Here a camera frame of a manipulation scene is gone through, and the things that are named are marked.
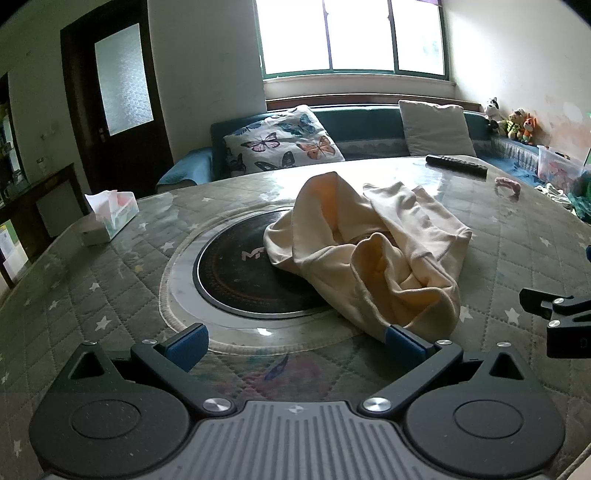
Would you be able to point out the teal sofa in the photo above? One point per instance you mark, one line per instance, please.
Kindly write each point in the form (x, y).
(369, 122)

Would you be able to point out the dark wooden door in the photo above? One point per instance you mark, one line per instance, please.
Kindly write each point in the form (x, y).
(134, 152)

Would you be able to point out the green framed window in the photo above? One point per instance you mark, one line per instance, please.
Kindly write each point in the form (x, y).
(351, 37)

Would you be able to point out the plain white pillow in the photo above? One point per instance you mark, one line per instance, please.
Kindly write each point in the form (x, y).
(436, 127)

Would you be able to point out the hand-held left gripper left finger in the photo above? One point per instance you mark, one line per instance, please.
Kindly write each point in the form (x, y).
(187, 348)

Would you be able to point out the tissue box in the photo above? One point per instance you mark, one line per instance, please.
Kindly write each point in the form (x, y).
(108, 214)

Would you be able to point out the yellow green plush toy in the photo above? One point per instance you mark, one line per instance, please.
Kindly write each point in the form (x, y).
(515, 123)

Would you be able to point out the cream sweatshirt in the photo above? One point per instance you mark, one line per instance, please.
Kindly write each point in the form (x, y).
(323, 258)

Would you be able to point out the orange fox plush toy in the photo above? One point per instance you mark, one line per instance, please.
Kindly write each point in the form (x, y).
(529, 130)

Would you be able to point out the pale crumpled cloth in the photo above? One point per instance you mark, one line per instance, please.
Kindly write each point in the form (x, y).
(554, 193)

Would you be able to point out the dark wooden cabinet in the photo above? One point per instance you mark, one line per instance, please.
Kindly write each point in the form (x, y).
(27, 205)

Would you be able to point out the display shelf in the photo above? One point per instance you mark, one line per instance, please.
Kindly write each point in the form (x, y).
(9, 138)

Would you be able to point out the black remote control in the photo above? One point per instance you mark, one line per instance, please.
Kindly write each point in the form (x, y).
(457, 165)

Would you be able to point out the round black induction cooker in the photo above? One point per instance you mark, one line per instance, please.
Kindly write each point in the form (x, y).
(231, 277)

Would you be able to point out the teal knit cloth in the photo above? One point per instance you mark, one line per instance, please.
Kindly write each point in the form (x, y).
(581, 196)

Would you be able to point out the butterfly print pillow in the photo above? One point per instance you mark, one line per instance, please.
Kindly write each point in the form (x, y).
(281, 143)

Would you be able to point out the black and white plush toy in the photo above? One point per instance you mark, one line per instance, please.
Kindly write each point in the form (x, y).
(492, 113)

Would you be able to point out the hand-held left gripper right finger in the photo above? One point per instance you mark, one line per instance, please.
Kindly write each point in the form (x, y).
(404, 346)

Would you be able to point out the clear plastic storage box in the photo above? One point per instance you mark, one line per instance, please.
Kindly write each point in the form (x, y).
(558, 166)

